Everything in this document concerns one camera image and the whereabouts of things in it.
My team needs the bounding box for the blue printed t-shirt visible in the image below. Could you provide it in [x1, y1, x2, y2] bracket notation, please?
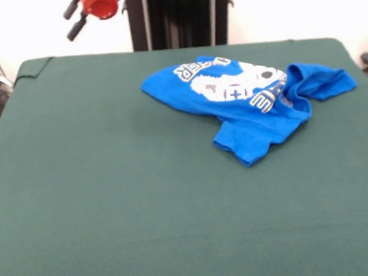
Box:
[138, 44, 363, 175]

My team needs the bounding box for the dark green table cloth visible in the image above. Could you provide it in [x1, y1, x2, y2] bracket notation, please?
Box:
[0, 34, 368, 276]

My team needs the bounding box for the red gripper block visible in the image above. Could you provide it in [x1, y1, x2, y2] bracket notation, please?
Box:
[61, 0, 122, 43]

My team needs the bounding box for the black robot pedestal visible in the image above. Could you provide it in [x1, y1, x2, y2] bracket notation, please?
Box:
[120, 0, 238, 53]

